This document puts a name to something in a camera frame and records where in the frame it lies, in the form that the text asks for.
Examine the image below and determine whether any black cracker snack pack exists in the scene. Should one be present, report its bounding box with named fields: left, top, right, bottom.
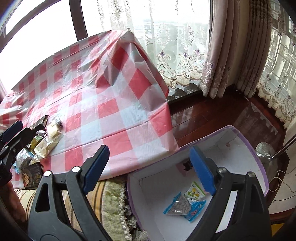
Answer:
left=21, top=162, right=44, bottom=190

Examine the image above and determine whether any green yellow snack packet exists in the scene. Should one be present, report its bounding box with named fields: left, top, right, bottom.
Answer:
left=184, top=181, right=206, bottom=201

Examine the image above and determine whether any silver floor lamp base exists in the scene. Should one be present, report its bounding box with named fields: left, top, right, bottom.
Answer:
left=255, top=142, right=278, bottom=182

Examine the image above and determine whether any white purple-rimmed storage box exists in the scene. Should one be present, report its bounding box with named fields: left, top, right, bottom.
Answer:
left=127, top=126, right=271, bottom=240

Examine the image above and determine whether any striped beige sofa cushion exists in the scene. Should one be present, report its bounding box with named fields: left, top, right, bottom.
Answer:
left=14, top=177, right=149, bottom=240

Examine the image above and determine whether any white lace sheer curtain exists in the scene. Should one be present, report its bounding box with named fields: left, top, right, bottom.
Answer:
left=81, top=0, right=210, bottom=88

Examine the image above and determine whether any red white checkered tablecloth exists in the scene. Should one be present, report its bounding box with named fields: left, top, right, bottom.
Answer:
left=1, top=31, right=179, bottom=179

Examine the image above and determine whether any pink cloth pouch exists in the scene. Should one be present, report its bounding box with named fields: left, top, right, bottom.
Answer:
left=176, top=159, right=193, bottom=177

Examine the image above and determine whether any blue pattern snack bag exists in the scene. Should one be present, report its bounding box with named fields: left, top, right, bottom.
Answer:
left=185, top=200, right=207, bottom=222

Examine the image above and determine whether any white nut snack packet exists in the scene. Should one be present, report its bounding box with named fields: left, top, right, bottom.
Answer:
left=47, top=116, right=63, bottom=140

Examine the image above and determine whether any pink beige heavy curtain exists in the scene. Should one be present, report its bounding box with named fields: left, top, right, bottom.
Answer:
left=200, top=1, right=272, bottom=98

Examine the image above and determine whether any olive yellow snack packet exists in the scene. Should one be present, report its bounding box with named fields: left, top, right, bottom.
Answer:
left=30, top=135, right=44, bottom=151

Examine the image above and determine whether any dark window frame post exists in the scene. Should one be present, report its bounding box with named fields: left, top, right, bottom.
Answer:
left=69, top=0, right=88, bottom=41

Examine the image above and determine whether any blue clear seed snack bag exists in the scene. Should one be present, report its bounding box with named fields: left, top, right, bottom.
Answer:
left=163, top=192, right=191, bottom=216

